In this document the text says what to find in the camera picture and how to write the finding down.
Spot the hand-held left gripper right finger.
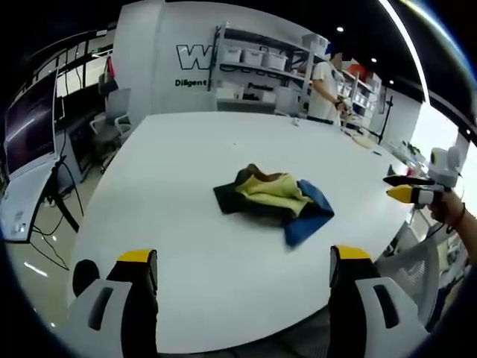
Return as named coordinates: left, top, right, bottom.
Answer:
left=326, top=244, right=430, bottom=358

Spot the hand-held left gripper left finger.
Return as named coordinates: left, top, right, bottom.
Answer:
left=69, top=248, right=160, bottom=358

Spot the yellow blue black garment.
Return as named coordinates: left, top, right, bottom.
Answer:
left=212, top=163, right=335, bottom=248

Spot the person's right hand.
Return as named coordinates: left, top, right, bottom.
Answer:
left=427, top=192, right=467, bottom=233

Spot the black round stool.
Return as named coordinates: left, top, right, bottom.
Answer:
left=72, top=259, right=101, bottom=298

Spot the white mesh office chair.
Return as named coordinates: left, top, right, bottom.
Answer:
left=375, top=233, right=452, bottom=331

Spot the black tripod stand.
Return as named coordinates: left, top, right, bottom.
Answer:
left=376, top=95, right=395, bottom=145

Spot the white side desk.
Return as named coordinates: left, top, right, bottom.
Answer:
left=0, top=159, right=66, bottom=244

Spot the grey office chair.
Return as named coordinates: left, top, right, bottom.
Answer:
left=90, top=88, right=134, bottom=169

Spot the grey metal shelf unit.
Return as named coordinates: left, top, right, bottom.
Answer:
left=213, top=22, right=383, bottom=121

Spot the large computer monitor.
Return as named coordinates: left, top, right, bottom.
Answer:
left=2, top=70, right=63, bottom=177

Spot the hanging bag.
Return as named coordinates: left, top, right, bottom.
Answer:
left=98, top=55, right=119, bottom=94

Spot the black floor cable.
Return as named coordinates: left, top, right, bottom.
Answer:
left=28, top=163, right=85, bottom=271

